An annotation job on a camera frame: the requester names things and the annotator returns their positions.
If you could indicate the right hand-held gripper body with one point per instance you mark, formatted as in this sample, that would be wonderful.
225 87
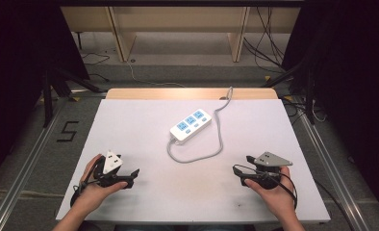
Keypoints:
269 160

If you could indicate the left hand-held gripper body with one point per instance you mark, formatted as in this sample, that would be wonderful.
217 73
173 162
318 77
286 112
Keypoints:
112 163

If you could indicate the person's left hand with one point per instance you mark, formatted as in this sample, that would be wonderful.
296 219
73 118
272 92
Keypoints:
91 192

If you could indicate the person's right hand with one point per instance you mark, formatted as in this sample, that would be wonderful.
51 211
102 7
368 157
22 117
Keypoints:
279 199

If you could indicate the white table mat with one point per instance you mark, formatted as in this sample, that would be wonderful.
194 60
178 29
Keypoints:
165 186

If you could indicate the white power strip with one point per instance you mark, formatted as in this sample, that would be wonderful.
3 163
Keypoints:
190 125

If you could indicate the black metal stand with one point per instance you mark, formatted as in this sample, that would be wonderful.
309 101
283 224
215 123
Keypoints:
49 96
309 93

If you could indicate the black curtain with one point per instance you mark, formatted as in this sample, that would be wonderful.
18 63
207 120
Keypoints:
17 64
354 80

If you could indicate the light wooden bench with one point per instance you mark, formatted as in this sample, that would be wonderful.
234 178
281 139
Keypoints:
178 19

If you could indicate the aluminium floor rail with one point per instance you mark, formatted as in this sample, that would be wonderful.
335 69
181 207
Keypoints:
338 179
20 173

